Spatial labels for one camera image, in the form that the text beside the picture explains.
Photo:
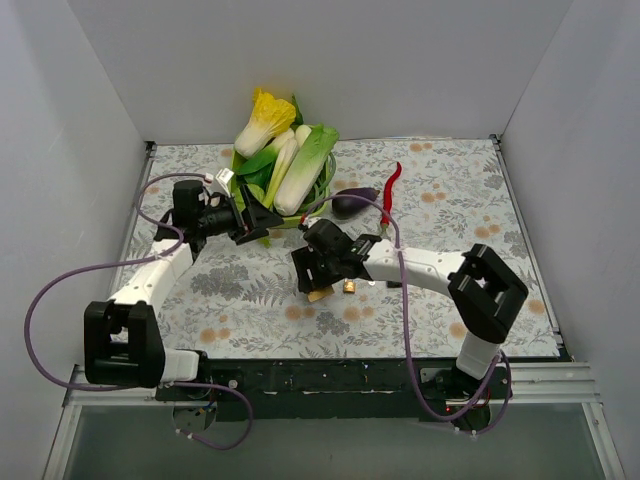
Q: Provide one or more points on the green long beans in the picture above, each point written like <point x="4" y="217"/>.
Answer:
<point x="320" y="187"/>

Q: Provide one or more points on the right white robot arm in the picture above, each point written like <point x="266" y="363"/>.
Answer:
<point x="485" y="290"/>

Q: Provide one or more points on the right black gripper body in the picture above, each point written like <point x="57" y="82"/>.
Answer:
<point x="308" y="270"/>

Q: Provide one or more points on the yellow leaf napa cabbage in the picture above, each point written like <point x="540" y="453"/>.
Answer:
<point x="269" y="118"/>

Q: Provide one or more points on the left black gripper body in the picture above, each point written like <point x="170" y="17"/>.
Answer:
<point x="245" y="220"/>

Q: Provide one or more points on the purple eggplant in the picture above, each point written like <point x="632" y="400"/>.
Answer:
<point x="350" y="202"/>

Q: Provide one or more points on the green plastic basket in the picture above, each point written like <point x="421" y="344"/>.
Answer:
<point x="289" y="222"/>

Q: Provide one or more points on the white green leek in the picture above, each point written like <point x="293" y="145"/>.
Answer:
<point x="282" y="164"/>

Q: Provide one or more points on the red chili pepper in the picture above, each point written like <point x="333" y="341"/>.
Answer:
<point x="387" y="202"/>

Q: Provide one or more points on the green bok choy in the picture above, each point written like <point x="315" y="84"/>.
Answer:
<point x="261" y="159"/>

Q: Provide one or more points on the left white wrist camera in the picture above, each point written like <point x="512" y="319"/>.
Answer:
<point x="220" y="182"/>

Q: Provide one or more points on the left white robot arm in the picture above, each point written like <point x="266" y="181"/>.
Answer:
<point x="122" y="342"/>

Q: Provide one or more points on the small brass padlock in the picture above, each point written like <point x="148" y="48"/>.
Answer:
<point x="349" y="287"/>

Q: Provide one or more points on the floral table mat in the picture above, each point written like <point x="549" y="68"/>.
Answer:
<point x="242" y="302"/>

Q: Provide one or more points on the long green white cabbage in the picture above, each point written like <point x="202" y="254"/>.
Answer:
<point x="305" y="169"/>

